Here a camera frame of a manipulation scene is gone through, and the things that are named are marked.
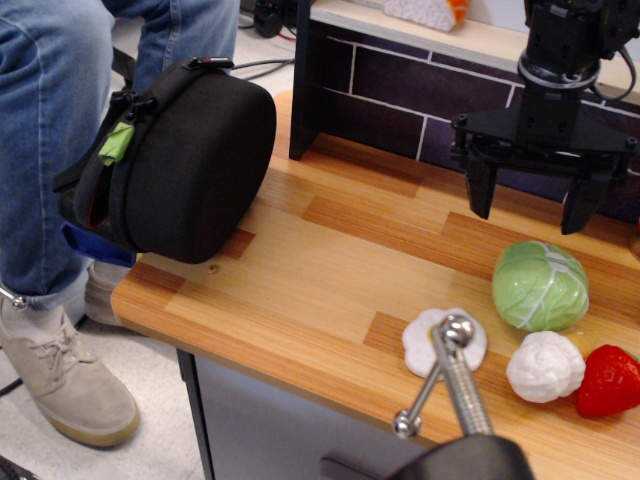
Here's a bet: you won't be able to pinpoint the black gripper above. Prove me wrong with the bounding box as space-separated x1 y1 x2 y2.
451 86 639 235

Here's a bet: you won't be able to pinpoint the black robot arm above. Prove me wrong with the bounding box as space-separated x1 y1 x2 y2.
451 1 639 235

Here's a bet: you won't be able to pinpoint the black zipper bag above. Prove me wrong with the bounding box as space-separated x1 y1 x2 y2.
54 57 276 264

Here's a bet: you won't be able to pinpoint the green tape zipper pull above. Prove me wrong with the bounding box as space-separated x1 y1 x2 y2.
98 122 136 167

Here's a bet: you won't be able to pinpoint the green toy cabbage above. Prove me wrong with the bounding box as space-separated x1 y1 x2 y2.
492 241 590 332

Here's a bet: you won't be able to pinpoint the white toy garlic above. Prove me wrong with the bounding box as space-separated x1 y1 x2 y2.
506 331 586 404

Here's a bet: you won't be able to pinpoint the white orange toy food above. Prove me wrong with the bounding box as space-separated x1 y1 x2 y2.
383 0 469 32

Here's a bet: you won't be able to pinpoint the white toy fried egg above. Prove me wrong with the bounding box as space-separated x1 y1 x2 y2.
402 307 488 378

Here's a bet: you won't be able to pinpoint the dark brick pattern backsplash shelf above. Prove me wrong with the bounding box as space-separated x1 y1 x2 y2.
288 0 640 226

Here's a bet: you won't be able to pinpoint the red toy strawberry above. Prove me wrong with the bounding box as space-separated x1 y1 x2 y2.
577 344 639 417

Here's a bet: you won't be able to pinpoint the black clamp body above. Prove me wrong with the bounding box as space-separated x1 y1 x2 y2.
389 434 535 479

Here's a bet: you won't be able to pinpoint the person leg in jeans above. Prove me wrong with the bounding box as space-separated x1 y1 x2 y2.
1 0 239 311

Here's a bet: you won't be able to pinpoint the beige suede shoe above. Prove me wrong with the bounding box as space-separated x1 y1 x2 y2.
1 299 140 447

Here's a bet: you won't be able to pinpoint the black cable on floor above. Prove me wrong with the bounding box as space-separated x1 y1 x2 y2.
229 57 296 84

